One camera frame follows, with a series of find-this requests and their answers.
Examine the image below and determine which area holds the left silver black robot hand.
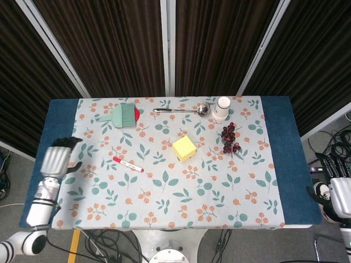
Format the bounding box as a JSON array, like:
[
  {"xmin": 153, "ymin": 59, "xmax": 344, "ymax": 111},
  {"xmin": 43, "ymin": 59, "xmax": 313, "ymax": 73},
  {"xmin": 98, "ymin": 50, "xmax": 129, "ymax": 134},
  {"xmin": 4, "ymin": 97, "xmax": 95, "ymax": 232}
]
[{"xmin": 39, "ymin": 136, "xmax": 83, "ymax": 179}]

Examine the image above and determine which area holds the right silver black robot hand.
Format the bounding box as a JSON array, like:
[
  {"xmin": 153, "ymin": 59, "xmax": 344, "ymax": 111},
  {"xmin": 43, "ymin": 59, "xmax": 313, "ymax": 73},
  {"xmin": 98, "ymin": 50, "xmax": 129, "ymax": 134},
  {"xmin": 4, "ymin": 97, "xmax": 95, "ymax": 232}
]
[{"xmin": 305, "ymin": 152, "xmax": 351, "ymax": 219}]

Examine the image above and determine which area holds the red and white marker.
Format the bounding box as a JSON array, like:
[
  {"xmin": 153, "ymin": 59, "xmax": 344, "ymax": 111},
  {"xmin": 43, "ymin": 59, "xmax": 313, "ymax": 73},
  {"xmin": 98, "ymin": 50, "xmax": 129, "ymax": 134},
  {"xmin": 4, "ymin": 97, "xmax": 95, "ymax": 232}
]
[{"xmin": 112, "ymin": 156, "xmax": 145, "ymax": 174}]

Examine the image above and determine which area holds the yellow cube block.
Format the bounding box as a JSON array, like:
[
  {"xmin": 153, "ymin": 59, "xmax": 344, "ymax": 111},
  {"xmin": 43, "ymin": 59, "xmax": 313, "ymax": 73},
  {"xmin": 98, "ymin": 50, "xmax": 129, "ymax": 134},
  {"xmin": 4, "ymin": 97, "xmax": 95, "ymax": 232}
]
[{"xmin": 172, "ymin": 135, "xmax": 197, "ymax": 163}]

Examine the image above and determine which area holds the green hand brush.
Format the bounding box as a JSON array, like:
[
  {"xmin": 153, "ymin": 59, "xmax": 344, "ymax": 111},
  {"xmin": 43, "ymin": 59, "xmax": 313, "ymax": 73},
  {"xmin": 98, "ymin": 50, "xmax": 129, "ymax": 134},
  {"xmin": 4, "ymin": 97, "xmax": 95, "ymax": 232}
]
[{"xmin": 95, "ymin": 103, "xmax": 137, "ymax": 129}]

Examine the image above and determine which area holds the blue felt table cover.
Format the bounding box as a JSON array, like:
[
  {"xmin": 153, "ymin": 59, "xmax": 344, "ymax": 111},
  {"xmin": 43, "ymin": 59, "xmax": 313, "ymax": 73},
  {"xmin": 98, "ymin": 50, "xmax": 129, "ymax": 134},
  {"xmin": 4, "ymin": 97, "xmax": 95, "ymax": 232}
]
[{"xmin": 18, "ymin": 95, "xmax": 323, "ymax": 229}]

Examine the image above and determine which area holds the dark folding screen panel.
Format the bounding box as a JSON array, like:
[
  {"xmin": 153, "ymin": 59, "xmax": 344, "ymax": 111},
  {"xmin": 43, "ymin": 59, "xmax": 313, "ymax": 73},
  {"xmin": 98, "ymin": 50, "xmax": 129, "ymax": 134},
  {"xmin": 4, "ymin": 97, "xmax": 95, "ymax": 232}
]
[
  {"xmin": 15, "ymin": 0, "xmax": 176, "ymax": 98},
  {"xmin": 236, "ymin": 0, "xmax": 351, "ymax": 142},
  {"xmin": 160, "ymin": 0, "xmax": 287, "ymax": 97},
  {"xmin": 0, "ymin": 0, "xmax": 91, "ymax": 165}
]

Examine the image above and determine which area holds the yellow floor tape strip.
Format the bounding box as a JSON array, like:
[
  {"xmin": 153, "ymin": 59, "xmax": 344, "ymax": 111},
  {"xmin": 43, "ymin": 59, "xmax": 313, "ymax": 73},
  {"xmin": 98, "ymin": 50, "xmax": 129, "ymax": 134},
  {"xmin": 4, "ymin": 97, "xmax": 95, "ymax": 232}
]
[{"xmin": 67, "ymin": 229, "xmax": 82, "ymax": 263}]

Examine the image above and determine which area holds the floral print tablecloth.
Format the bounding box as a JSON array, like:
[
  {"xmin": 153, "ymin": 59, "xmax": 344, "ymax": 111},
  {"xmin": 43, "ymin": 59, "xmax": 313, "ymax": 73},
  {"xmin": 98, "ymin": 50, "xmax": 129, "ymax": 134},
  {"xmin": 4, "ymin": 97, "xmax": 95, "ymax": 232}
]
[{"xmin": 52, "ymin": 95, "xmax": 286, "ymax": 230}]

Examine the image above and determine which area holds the dark purple grape bunch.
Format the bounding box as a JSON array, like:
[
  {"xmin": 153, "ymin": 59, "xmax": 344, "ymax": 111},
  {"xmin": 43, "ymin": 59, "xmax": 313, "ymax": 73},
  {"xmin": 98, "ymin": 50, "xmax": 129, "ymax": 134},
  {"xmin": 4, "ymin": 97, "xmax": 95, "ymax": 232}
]
[{"xmin": 220, "ymin": 122, "xmax": 243, "ymax": 158}]

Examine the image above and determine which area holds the round gray robot torso top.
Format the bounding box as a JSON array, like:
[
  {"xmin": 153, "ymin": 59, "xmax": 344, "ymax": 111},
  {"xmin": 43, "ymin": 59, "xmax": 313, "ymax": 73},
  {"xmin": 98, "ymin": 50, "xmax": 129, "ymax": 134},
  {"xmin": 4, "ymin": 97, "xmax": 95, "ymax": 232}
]
[{"xmin": 149, "ymin": 240, "xmax": 191, "ymax": 263}]

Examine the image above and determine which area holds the white paper cup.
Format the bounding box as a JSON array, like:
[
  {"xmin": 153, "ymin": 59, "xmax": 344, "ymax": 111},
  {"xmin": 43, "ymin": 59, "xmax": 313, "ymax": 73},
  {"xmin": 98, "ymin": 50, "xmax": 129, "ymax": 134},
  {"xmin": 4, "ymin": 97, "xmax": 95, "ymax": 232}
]
[{"xmin": 211, "ymin": 96, "xmax": 231, "ymax": 122}]

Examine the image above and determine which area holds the stainless steel ladle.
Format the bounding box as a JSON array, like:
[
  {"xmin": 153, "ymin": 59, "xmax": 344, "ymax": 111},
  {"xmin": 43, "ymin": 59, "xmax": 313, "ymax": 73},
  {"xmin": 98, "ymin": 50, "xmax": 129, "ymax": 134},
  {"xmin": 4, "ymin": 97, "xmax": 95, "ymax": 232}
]
[{"xmin": 152, "ymin": 101, "xmax": 211, "ymax": 117}]

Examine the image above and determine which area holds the black floor cable bundle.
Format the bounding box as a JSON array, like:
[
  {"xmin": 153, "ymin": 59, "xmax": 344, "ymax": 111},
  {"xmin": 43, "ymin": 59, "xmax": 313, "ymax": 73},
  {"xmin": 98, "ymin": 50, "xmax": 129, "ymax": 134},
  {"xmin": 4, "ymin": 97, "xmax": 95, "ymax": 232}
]
[
  {"xmin": 307, "ymin": 128, "xmax": 351, "ymax": 165},
  {"xmin": 46, "ymin": 228, "xmax": 150, "ymax": 263}
]

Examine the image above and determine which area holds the gray metal tube frame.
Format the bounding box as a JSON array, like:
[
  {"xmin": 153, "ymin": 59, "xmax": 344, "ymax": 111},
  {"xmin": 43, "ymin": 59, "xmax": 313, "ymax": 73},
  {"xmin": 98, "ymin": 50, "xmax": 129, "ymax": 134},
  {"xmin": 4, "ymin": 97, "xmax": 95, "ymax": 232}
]
[{"xmin": 313, "ymin": 234, "xmax": 342, "ymax": 263}]

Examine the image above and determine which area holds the black cable with green light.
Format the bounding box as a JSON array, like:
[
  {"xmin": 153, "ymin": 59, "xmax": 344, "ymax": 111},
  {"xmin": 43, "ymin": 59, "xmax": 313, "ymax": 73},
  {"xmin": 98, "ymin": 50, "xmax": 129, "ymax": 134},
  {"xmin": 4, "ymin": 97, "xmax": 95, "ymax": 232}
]
[{"xmin": 211, "ymin": 228, "xmax": 234, "ymax": 263}]

